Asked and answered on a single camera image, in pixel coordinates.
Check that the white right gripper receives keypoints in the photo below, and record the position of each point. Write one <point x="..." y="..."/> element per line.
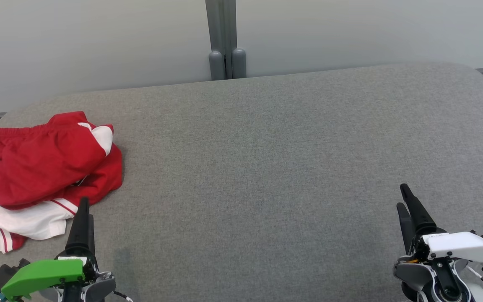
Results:
<point x="463" y="245"/>

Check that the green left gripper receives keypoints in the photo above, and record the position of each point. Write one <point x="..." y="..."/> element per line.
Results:
<point x="36" y="274"/>

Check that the red white basketball jersey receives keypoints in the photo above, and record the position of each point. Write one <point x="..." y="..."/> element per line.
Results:
<point x="27" y="220"/>

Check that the red shorts with white panel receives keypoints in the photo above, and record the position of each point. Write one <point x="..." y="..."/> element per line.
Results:
<point x="40" y="163"/>

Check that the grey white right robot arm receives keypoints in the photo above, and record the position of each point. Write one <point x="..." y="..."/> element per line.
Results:
<point x="413" y="272"/>

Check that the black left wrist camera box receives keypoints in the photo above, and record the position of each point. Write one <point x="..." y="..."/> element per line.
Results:
<point x="2" y="272"/>

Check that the grey double partition post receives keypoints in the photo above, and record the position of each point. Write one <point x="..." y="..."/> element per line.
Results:
<point x="220" y="33"/>

